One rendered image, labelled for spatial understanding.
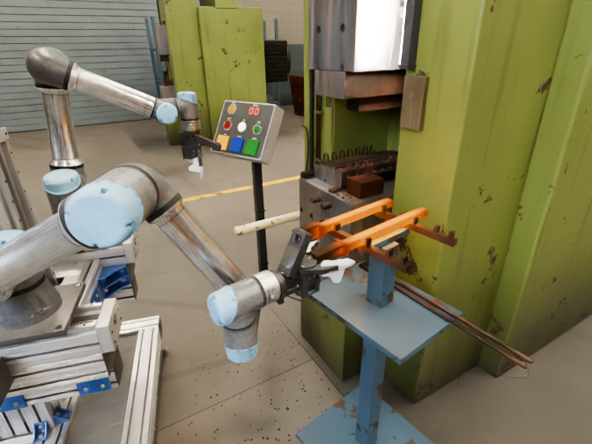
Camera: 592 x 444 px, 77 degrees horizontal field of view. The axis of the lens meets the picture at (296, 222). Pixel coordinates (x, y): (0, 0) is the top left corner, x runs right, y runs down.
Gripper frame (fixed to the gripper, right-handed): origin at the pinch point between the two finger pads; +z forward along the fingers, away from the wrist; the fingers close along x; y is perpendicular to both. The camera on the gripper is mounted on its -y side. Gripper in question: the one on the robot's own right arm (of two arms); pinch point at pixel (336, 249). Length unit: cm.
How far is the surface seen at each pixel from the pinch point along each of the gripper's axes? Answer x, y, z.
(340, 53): -44, -46, 42
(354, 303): -4.1, 26.3, 13.2
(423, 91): -14, -34, 50
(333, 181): -46, 3, 43
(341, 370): -28, 90, 34
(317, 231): -11.4, 0.3, 3.7
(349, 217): -10.6, -0.9, 15.7
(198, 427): -49, 97, -29
